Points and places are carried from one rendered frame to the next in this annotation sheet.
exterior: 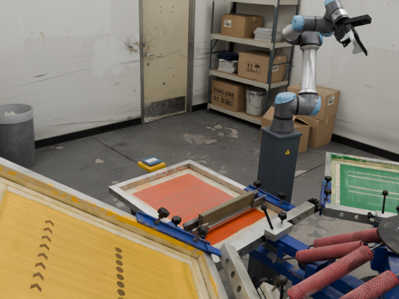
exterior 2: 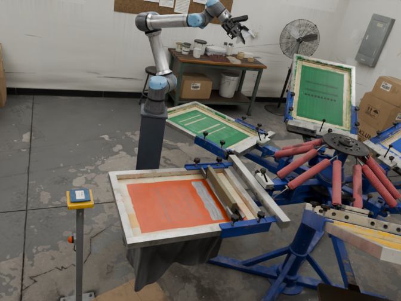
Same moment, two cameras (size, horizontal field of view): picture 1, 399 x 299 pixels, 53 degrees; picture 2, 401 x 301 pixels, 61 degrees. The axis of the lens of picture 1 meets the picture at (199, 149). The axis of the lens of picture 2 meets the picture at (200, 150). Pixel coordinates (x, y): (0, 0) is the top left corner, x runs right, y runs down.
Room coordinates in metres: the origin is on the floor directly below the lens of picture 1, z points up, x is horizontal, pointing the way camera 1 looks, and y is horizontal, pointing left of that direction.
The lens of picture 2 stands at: (1.37, 1.49, 2.16)
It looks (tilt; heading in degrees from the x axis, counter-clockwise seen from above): 29 degrees down; 286
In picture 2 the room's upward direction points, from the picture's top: 12 degrees clockwise
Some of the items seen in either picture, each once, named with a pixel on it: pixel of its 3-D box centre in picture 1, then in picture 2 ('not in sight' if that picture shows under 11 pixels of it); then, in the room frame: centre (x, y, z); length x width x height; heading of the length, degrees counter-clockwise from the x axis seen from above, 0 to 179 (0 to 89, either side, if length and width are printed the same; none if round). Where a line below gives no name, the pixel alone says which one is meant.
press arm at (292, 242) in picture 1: (287, 244); (270, 185); (1.42, -0.39, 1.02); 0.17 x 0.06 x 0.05; 43
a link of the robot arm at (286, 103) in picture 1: (285, 104); (157, 87); (2.34, -0.51, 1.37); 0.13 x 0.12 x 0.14; 89
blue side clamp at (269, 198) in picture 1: (268, 202); (206, 169); (1.85, -0.37, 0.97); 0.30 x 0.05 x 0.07; 43
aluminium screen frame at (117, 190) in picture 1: (198, 201); (185, 199); (1.83, 0.00, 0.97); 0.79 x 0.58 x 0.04; 43
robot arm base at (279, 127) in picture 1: (282, 122); (155, 103); (2.34, -0.50, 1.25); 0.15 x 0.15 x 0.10
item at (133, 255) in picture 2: not in sight; (132, 236); (2.04, 0.20, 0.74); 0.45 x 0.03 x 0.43; 133
